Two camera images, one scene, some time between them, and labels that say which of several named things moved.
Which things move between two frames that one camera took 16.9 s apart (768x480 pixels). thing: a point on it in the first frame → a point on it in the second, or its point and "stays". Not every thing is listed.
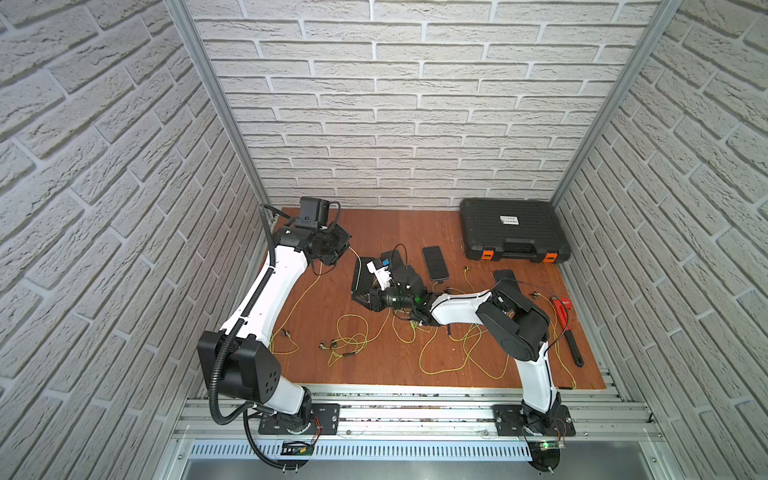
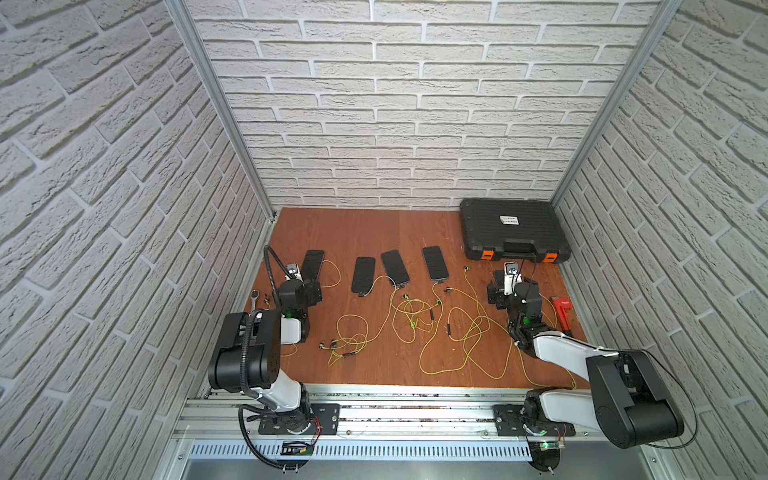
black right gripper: (376, 299) → (497, 292)
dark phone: (435, 263) stays
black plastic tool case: (519, 228) stays
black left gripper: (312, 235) → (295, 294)
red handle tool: (561, 306) stays
